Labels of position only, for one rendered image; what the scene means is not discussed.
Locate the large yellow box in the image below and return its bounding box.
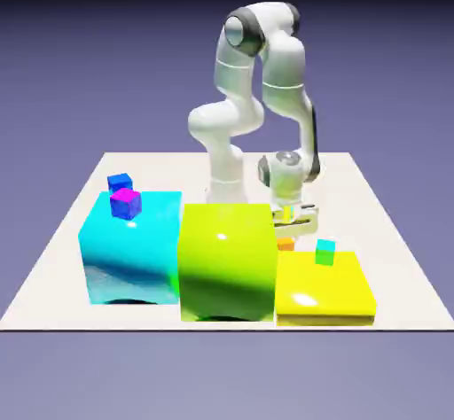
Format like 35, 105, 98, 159
275, 250, 378, 328

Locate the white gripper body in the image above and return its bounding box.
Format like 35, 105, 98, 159
272, 204, 320, 239

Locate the large lime green box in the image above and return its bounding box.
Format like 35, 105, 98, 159
177, 202, 278, 323

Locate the large cyan box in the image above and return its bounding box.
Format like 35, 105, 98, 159
77, 191, 183, 306

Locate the small purple cube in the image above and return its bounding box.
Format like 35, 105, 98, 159
109, 187, 143, 222

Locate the small blue cube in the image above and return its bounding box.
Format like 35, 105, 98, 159
106, 172, 134, 195

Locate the small teal cube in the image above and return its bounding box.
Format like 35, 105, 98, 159
314, 238, 337, 267

